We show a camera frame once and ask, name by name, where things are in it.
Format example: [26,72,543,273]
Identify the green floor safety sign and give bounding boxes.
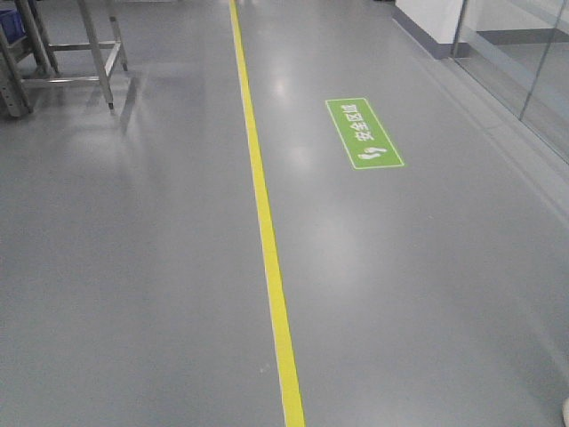
[325,98,405,170]

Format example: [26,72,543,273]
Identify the steel table legs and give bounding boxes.
[0,0,130,119]

